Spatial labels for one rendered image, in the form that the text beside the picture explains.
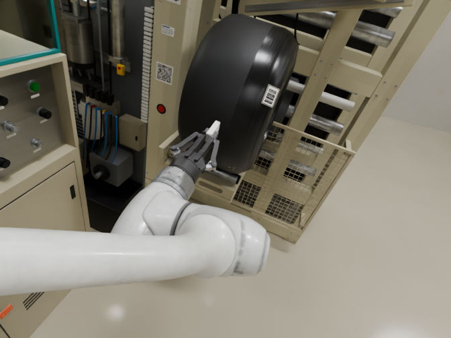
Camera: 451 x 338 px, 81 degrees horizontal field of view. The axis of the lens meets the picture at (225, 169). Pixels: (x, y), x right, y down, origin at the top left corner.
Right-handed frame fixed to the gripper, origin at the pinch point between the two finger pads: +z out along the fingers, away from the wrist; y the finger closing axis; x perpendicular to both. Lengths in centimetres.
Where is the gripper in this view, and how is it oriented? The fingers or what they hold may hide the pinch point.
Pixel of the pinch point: (213, 131)
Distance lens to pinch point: 76.1
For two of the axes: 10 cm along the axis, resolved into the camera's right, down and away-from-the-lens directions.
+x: -1.7, 6.7, 7.2
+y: -9.2, -3.7, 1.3
